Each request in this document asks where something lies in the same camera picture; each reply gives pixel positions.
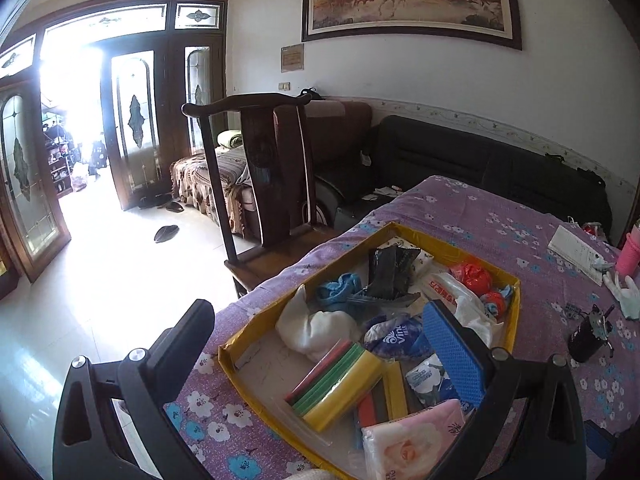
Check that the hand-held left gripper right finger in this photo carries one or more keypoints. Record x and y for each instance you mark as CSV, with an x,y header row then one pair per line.
x,y
452,355

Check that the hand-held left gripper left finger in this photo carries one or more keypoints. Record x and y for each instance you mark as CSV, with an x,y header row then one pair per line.
x,y
182,332

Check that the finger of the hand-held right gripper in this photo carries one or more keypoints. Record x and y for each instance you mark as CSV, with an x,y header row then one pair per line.
x,y
598,442

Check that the small blue white packet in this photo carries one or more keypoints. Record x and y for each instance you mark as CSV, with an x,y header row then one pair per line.
x,y
432,377

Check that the white plastic bag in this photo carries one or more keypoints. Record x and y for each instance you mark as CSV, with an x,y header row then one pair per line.
x,y
477,320

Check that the toilet roll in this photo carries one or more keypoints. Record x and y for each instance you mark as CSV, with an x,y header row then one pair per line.
x,y
392,337

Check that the red plastic bag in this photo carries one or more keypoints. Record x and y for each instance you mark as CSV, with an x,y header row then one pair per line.
x,y
472,277

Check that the yellow cardboard box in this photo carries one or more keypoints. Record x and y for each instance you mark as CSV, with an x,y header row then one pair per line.
x,y
265,360

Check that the pink tissue pack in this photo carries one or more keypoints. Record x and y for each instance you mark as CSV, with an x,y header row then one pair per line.
x,y
410,445

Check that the lemon print tissue pack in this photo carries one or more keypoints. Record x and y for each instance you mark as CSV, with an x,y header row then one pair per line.
x,y
422,257

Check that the black plastic package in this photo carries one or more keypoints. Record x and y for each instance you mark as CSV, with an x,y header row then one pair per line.
x,y
390,270

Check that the colourful sponge pack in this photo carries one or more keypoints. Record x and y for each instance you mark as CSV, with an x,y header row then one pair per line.
x,y
340,385

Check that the white towel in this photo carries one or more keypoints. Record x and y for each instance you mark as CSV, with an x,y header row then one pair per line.
x,y
315,330

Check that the blue knitted hat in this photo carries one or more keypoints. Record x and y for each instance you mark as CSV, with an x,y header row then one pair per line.
x,y
335,290

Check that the dark slipper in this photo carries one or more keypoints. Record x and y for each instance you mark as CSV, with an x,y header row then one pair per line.
x,y
170,205
166,234

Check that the purple floral tablecloth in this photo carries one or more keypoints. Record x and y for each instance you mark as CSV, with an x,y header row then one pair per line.
x,y
490,225

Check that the white work glove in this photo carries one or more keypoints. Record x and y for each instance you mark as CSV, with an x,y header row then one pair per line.
x,y
625,295

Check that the white paper booklet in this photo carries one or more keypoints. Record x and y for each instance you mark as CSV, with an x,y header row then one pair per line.
x,y
575,252

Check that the dark wooden chair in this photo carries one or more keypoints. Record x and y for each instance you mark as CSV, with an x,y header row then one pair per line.
x,y
265,160

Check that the black leather sofa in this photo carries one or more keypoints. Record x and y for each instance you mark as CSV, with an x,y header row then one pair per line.
x,y
450,160

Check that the pink knitted bottle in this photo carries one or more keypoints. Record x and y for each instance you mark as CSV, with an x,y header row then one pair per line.
x,y
630,250

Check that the glass panelled wooden door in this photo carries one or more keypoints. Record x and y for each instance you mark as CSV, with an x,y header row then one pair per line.
x,y
132,125
25,180

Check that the white wall switch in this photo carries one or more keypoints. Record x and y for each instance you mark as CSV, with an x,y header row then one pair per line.
x,y
283,86

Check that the brown wall plaque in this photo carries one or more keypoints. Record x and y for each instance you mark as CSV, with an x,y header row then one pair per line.
x,y
292,58

